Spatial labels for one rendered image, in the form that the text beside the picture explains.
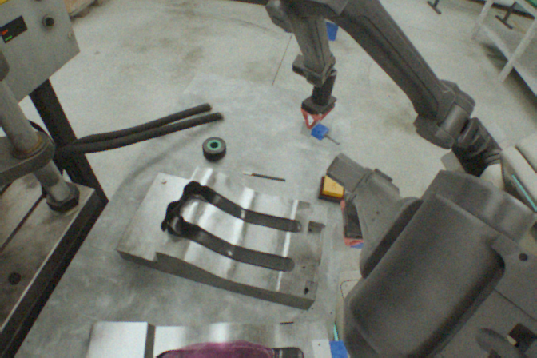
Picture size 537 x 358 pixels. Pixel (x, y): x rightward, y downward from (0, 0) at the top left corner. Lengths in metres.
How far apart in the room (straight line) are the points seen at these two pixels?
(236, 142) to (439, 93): 0.72
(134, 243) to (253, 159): 0.47
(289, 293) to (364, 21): 0.57
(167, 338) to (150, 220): 0.30
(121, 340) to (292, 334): 0.36
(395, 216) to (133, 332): 0.60
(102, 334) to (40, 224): 0.46
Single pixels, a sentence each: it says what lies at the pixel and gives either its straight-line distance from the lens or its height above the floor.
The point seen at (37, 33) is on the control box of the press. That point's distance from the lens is 1.03.
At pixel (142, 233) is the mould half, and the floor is 0.86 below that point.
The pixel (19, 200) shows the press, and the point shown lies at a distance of 1.17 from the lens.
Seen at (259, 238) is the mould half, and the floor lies 0.88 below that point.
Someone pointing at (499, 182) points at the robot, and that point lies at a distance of 0.66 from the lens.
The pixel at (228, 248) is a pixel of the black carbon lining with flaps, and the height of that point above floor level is 0.89.
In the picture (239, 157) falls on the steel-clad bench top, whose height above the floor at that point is 0.80.
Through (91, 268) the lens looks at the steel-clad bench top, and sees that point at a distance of 0.92.
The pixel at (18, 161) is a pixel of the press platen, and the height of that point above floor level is 1.04.
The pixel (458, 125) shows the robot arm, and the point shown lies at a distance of 0.64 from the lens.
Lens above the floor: 1.58
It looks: 48 degrees down
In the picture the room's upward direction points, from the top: 8 degrees clockwise
